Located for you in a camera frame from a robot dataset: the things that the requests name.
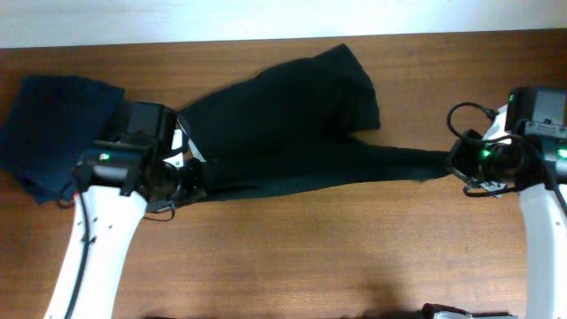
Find black shorts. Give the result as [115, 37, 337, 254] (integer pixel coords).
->
[182, 44, 447, 201]

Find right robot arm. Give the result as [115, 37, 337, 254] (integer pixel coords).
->
[446, 86, 566, 319]

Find black cable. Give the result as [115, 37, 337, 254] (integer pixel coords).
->
[56, 128, 191, 319]
[446, 102, 567, 222]

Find right black cable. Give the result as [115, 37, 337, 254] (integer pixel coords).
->
[446, 102, 567, 222]

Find folded navy blue garment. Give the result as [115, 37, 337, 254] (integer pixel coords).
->
[1, 75, 125, 205]

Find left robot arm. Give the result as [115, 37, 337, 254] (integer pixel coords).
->
[45, 102, 205, 318]

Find left black cable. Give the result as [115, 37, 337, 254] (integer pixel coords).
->
[56, 128, 191, 319]

